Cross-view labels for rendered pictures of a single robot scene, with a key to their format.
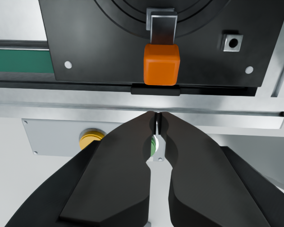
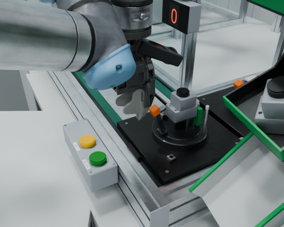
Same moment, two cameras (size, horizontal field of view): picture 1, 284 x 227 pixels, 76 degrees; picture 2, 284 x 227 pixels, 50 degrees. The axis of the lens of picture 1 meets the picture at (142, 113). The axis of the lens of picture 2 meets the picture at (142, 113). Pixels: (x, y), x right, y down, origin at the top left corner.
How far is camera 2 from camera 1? 0.65 m
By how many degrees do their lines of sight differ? 70
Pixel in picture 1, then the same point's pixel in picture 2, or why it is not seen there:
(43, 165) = (18, 152)
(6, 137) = (41, 132)
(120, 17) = (154, 125)
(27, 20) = not seen: hidden behind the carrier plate
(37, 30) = not seen: hidden behind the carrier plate
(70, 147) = (77, 135)
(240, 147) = not seen: outside the picture
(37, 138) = (76, 124)
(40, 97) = (103, 121)
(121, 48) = (144, 133)
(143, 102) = (124, 151)
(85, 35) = (141, 124)
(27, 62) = (115, 118)
